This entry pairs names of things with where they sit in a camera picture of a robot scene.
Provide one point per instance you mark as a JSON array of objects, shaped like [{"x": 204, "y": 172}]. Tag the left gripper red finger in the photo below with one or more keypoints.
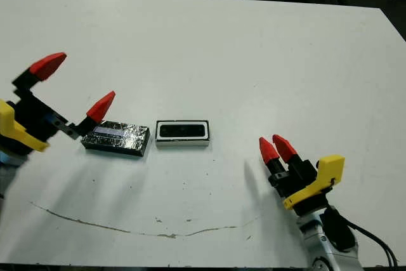
[
  {"x": 101, "y": 107},
  {"x": 47, "y": 66}
]

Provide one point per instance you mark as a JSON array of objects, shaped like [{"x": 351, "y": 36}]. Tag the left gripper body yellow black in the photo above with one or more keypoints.
[{"x": 28, "y": 118}]

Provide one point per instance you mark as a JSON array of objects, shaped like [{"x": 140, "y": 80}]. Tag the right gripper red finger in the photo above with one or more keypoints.
[
  {"x": 285, "y": 148},
  {"x": 268, "y": 150}
]

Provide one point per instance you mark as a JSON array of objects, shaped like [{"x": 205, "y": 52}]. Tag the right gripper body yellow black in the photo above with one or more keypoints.
[{"x": 328, "y": 175}]

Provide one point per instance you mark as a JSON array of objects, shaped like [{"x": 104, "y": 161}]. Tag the foil-topped black box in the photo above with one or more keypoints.
[{"x": 127, "y": 141}]

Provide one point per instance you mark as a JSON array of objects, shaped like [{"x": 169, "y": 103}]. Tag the small black camera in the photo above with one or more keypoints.
[{"x": 182, "y": 130}]

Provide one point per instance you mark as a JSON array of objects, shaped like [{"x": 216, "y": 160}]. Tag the camera box base white inset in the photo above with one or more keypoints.
[{"x": 183, "y": 143}]

